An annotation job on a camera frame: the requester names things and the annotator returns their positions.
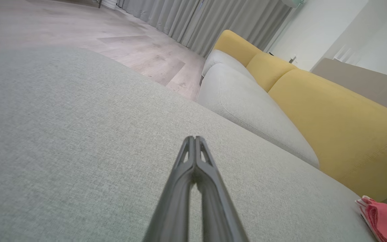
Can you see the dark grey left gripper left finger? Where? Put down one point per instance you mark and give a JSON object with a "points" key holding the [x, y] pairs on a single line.
{"points": [[173, 208]]}

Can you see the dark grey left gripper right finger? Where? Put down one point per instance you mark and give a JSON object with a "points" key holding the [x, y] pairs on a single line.
{"points": [[218, 215]]}

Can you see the large yellow back cushion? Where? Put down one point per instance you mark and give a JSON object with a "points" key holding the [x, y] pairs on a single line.
{"points": [[348, 134]]}

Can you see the red shorts with white trim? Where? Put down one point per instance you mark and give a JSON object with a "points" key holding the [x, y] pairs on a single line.
{"points": [[386, 220]]}

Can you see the grey pleated curtain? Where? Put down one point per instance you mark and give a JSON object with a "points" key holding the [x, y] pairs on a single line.
{"points": [[207, 20]]}

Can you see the beige sofa backrest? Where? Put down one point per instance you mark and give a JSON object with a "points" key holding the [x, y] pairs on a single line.
{"points": [[364, 79]]}

